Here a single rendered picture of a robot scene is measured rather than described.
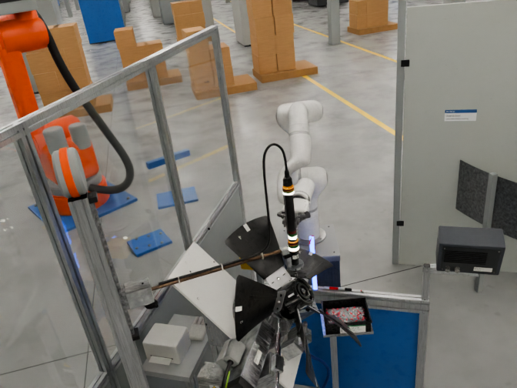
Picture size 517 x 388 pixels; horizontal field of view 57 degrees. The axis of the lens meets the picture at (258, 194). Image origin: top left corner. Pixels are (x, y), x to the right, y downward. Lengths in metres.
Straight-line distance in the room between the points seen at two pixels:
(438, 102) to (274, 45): 6.72
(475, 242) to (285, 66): 8.20
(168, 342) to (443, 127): 2.35
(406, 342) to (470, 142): 1.57
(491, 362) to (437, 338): 0.35
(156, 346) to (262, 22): 8.20
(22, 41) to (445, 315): 4.47
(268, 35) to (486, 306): 7.27
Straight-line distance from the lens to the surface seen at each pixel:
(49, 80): 9.62
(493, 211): 3.57
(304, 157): 2.05
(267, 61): 9.92
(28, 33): 5.33
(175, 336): 2.21
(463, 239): 2.22
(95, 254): 1.69
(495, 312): 3.79
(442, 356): 3.41
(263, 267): 1.93
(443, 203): 3.81
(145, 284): 1.81
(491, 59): 3.45
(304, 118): 2.11
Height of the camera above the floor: 2.44
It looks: 27 degrees down
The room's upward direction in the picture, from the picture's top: 7 degrees counter-clockwise
